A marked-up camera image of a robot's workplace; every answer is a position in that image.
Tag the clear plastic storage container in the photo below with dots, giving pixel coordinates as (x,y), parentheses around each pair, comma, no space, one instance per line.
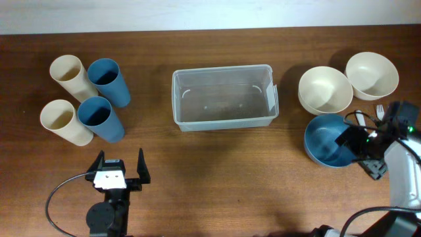
(227,97)

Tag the blue cup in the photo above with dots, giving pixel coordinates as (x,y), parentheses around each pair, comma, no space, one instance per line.
(97,114)
(106,76)

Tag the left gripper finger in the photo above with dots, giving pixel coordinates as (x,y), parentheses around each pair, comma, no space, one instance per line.
(142,169)
(97,164)

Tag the blue bowl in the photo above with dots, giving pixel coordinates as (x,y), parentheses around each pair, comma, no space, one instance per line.
(320,145)

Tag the cream cup near left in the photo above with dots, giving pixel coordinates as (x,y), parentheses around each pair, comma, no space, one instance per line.
(60,117)

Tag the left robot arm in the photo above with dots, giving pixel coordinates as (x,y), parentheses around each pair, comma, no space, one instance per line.
(110,217)

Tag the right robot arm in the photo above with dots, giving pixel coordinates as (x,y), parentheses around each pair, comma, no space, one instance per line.
(392,145)

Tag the white plastic spoon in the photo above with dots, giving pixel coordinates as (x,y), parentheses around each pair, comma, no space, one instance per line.
(361,121)

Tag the cream bowl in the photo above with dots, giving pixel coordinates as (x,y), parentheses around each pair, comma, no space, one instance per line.
(324,90)
(371,75)

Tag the cream cup far left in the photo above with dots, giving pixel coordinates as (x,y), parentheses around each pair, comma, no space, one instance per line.
(69,72)

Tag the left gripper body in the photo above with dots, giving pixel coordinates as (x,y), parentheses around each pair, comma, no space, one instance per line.
(131,185)

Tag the white plastic fork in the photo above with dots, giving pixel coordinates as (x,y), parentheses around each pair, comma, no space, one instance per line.
(380,112)

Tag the cream cup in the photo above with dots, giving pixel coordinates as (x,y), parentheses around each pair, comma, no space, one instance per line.
(60,117)
(69,72)

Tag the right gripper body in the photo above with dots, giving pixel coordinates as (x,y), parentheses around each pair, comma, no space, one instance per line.
(367,153)

